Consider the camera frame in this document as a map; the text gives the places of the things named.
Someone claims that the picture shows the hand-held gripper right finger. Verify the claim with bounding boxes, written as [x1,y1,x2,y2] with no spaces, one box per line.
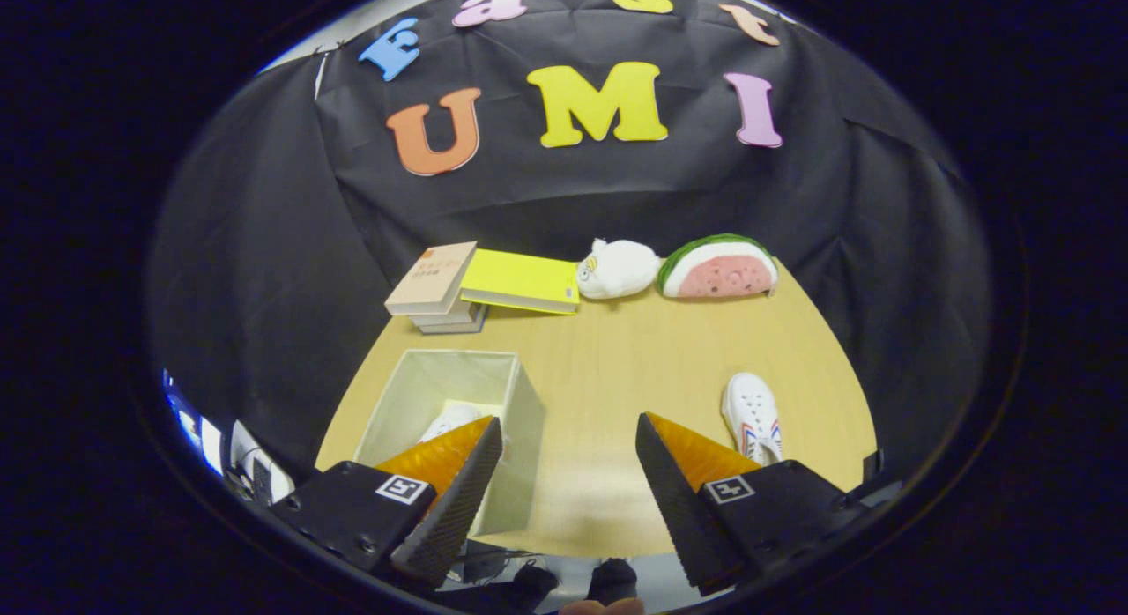
[634,411,869,598]

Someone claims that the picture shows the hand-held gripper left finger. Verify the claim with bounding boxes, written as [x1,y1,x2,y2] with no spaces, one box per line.
[269,415,504,589]

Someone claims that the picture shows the white canvas shoe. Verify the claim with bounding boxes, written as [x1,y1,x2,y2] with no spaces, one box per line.
[721,372,784,468]
[419,403,490,446]

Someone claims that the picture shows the green fabric storage box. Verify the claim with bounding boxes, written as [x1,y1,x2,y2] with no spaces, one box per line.
[352,348,548,538]

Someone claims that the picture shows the person's black shoe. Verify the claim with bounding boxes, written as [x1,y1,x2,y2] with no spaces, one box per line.
[507,562,560,611]
[586,558,638,605]

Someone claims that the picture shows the grey book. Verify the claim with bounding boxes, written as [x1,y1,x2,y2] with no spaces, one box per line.
[419,305,488,336]

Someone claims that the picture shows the white book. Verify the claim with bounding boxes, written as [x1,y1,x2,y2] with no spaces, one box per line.
[407,302,477,327]

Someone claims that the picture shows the white printed sheet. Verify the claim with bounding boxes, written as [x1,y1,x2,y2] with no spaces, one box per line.
[227,419,296,508]

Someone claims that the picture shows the tan book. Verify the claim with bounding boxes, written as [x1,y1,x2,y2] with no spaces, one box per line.
[384,241,479,317]

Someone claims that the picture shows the watermelon slice plush toy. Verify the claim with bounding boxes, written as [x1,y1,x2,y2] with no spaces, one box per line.
[657,233,780,300]

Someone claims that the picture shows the yellow book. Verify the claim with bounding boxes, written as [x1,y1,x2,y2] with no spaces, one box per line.
[459,248,582,316]

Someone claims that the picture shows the white plush toy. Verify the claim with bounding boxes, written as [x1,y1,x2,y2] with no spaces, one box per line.
[575,238,662,300]

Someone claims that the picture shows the lit computer monitor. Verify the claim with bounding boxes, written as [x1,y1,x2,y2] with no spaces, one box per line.
[161,368,226,475]

